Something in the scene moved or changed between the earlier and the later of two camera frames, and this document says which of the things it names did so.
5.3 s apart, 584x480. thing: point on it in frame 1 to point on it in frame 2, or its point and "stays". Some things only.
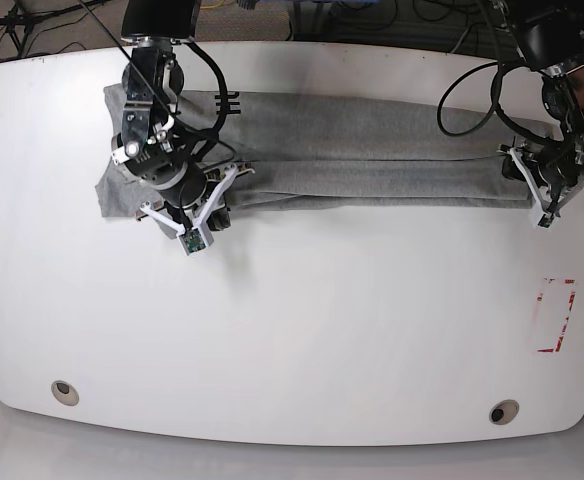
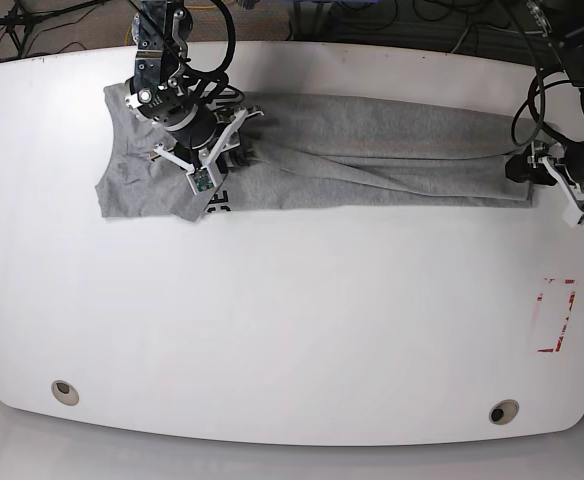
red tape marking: x=560 y=341 stays
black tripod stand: x=25 y=22 stays
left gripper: x=191 y=205 to x=206 y=156
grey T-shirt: x=305 y=151 stays
